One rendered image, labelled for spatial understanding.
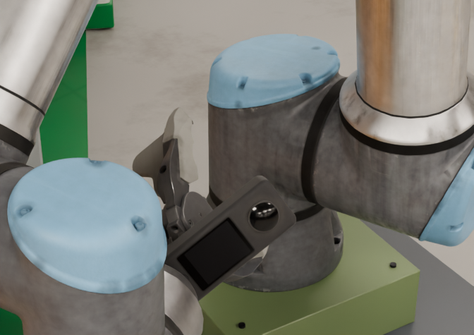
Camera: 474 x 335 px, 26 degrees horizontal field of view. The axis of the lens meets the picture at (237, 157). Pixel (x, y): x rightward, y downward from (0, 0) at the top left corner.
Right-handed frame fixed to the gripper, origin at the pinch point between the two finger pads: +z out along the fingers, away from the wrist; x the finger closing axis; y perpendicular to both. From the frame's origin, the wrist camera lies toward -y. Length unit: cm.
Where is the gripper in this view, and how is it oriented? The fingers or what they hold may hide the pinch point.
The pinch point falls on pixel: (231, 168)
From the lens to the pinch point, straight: 95.2
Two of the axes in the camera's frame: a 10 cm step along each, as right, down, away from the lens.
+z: 2.3, -4.9, 8.4
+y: -8.1, 3.9, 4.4
